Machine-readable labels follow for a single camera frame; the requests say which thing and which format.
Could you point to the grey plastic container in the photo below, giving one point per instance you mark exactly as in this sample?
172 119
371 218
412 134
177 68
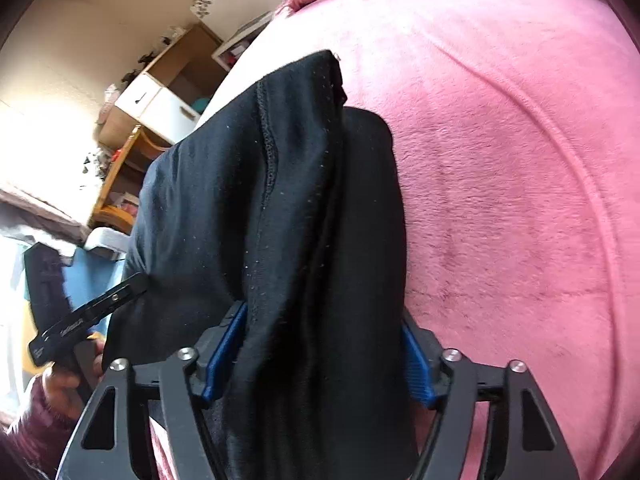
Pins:
102 240

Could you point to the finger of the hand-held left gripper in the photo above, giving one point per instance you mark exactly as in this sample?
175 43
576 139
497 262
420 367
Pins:
131 287

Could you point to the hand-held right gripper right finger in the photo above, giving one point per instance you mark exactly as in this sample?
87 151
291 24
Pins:
415 365

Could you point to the teal container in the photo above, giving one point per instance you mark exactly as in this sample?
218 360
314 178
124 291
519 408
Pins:
201 105

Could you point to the dark fuzzy cloth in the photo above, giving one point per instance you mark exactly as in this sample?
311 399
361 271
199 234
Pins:
47 285

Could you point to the white drawer box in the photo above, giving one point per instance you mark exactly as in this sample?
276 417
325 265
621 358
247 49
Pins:
170 115
137 97

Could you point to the grey low shelf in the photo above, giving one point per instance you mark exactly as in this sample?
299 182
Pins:
240 40

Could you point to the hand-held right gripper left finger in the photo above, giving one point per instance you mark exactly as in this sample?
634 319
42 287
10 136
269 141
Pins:
227 355

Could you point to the person's left hand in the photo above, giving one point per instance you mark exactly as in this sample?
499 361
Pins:
62 385

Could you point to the pink plush blanket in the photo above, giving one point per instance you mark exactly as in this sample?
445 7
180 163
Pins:
500 160

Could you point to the wooden shelf unit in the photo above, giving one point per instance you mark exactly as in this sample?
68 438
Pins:
125 160

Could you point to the black pants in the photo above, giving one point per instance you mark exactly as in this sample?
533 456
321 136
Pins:
300 210

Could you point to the person's left forearm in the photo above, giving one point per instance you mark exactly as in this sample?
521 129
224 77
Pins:
35 425

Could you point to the blue storage box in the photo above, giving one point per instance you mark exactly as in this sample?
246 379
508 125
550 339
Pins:
92 280

